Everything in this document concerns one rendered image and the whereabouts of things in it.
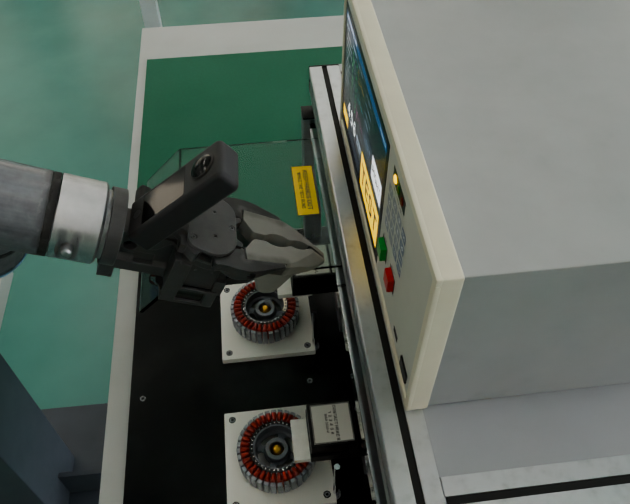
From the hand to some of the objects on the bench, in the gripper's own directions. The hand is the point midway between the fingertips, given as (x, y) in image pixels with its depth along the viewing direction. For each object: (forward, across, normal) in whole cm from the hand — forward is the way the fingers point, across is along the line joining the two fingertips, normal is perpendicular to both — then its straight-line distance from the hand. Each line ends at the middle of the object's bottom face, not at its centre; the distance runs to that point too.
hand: (315, 251), depth 65 cm
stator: (+12, -21, -39) cm, 46 cm away
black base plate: (+15, -8, -42) cm, 45 cm away
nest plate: (+12, +4, -40) cm, 42 cm away
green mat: (+34, -73, -33) cm, 87 cm away
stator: (+12, +4, -39) cm, 41 cm away
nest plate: (+12, -21, -40) cm, 47 cm away
